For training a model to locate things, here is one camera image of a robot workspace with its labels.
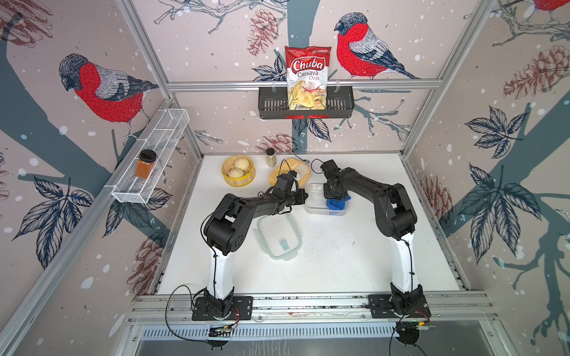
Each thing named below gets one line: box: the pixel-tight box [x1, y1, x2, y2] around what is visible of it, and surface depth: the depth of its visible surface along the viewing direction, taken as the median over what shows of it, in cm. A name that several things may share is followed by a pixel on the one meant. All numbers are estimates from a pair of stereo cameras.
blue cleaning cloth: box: [325, 195, 352, 211], surface depth 97 cm
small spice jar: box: [265, 147, 277, 167], surface depth 113 cm
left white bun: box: [227, 167, 245, 178], surface depth 108 cm
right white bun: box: [234, 157, 250, 171], surface depth 113 cm
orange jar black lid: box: [135, 149, 157, 180], surface depth 68 cm
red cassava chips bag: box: [285, 45, 332, 111], surface depth 87 cm
